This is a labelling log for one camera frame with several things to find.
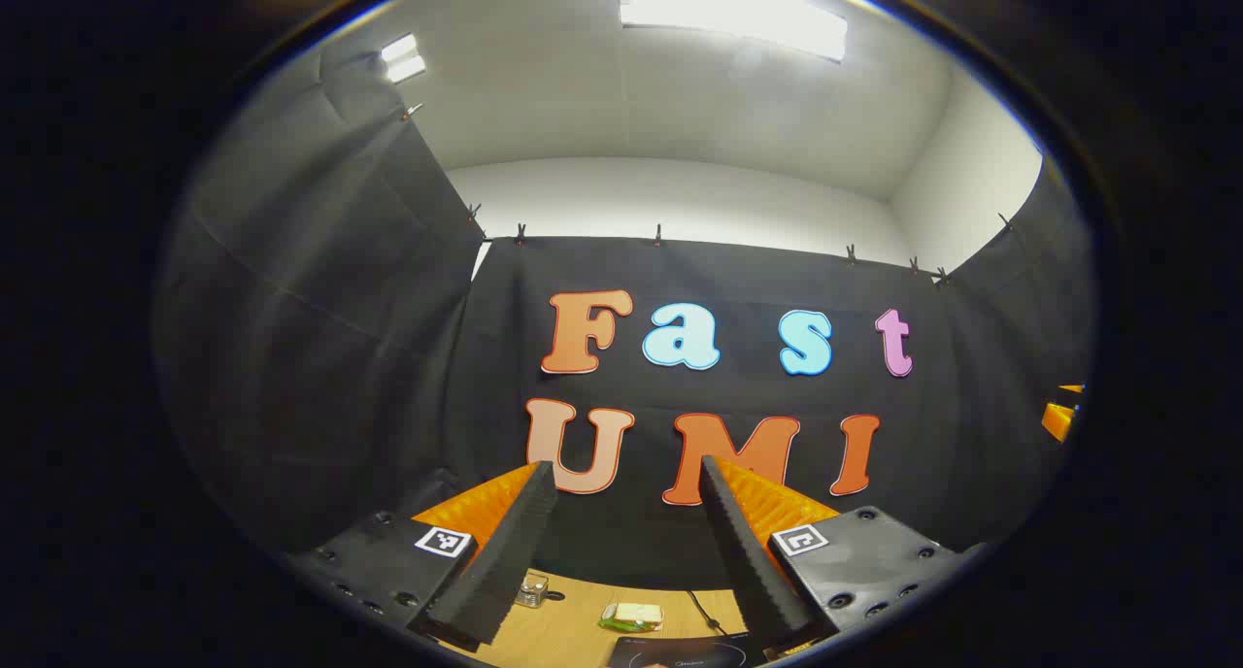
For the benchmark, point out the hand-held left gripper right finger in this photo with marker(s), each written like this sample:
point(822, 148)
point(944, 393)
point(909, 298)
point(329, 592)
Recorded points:
point(748, 561)

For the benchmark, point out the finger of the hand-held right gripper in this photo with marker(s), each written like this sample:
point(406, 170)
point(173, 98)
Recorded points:
point(1058, 417)

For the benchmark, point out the small ceiling light panel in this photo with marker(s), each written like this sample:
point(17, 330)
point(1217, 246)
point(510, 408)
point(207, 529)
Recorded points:
point(403, 58)

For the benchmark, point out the black induction cooktop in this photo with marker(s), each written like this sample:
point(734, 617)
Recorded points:
point(680, 653)

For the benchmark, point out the large ceiling light panel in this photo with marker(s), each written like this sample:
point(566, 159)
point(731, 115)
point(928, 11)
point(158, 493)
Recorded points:
point(728, 13)

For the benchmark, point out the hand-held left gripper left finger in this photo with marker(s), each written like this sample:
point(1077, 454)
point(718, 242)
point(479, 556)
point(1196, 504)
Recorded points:
point(505, 551)

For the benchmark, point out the sandwich with lettuce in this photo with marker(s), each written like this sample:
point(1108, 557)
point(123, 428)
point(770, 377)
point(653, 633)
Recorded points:
point(636, 615)

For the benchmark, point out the row of black cloth clips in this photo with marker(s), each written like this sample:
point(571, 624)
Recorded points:
point(657, 236)

